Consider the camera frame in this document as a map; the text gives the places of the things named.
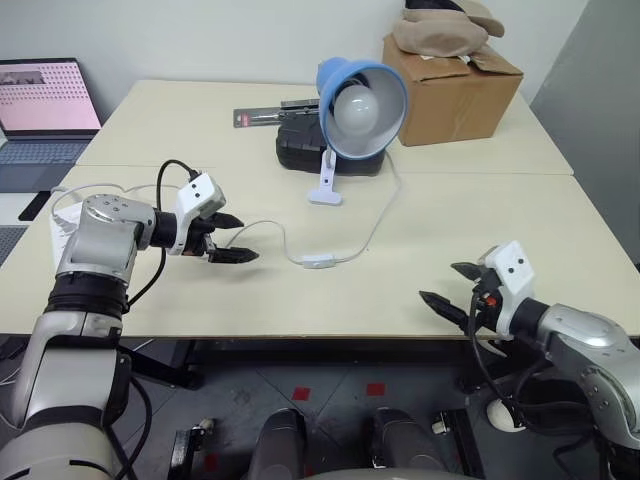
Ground grey gridded pad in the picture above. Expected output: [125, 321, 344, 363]
[0, 224, 30, 267]

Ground beige fabric hat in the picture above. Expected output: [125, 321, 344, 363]
[391, 0, 506, 59]

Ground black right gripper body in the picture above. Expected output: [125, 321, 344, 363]
[468, 268, 502, 334]

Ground grey open laptop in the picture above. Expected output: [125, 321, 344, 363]
[0, 57, 104, 194]

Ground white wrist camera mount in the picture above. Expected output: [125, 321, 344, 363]
[477, 240, 537, 342]
[167, 172, 227, 257]

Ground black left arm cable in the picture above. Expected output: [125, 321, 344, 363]
[119, 158, 204, 309]

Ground dark rounded robot foot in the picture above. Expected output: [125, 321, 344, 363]
[251, 407, 310, 480]
[368, 405, 450, 480]

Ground white inline cord switch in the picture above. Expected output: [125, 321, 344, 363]
[299, 252, 337, 271]

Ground blue clip desk lamp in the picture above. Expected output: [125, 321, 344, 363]
[305, 57, 409, 207]

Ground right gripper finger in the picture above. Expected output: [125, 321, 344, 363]
[450, 260, 484, 283]
[418, 290, 473, 331]

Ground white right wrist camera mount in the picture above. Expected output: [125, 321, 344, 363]
[477, 240, 537, 342]

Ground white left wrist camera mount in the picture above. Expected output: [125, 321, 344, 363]
[167, 172, 227, 257]

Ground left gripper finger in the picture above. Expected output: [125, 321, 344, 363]
[212, 212, 245, 231]
[207, 246, 261, 265]

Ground white light bulb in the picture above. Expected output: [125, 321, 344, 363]
[333, 84, 380, 135]

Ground white lamp power cord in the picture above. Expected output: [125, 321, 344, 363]
[49, 149, 404, 265]

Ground black smartphone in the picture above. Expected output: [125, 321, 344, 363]
[18, 189, 54, 223]

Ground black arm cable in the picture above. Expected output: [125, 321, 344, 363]
[119, 158, 204, 309]
[467, 294, 594, 432]

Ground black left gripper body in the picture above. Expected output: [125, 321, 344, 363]
[181, 215, 219, 262]

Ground brown cardboard box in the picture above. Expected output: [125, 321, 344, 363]
[382, 32, 525, 148]

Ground black red tool package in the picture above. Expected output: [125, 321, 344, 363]
[233, 105, 321, 130]

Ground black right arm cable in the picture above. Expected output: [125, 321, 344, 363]
[467, 294, 594, 432]

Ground white round floor object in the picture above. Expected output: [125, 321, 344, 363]
[486, 398, 527, 432]

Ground black zippered case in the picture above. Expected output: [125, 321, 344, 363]
[273, 122, 389, 178]

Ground black table caster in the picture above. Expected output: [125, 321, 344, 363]
[430, 409, 485, 480]
[168, 417, 218, 480]

